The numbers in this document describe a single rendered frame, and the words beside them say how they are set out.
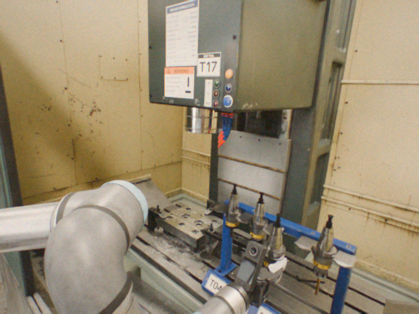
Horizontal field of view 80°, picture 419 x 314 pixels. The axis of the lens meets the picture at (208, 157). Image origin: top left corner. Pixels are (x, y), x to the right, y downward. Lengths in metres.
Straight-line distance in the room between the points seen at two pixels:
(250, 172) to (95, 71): 1.25
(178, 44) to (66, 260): 0.77
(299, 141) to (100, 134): 1.37
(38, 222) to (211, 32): 0.68
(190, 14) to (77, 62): 1.13
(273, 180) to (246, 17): 0.94
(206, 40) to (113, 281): 0.72
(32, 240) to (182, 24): 0.76
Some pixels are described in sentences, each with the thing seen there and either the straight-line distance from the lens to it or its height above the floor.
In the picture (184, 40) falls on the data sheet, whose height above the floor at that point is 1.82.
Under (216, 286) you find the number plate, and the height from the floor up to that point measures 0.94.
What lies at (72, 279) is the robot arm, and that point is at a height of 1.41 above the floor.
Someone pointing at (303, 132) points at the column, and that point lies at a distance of 1.42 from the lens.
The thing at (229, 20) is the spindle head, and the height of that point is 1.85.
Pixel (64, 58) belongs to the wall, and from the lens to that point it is 1.91.
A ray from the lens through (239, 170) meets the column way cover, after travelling 1.60.
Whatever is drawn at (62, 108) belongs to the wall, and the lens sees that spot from 1.89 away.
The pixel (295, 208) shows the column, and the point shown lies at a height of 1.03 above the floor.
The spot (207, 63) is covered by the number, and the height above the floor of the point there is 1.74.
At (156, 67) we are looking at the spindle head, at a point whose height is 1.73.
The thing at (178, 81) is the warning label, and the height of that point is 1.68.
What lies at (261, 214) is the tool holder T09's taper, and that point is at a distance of 0.89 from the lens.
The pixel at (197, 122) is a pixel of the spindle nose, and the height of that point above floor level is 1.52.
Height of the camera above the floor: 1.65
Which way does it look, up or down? 15 degrees down
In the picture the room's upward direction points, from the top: 3 degrees clockwise
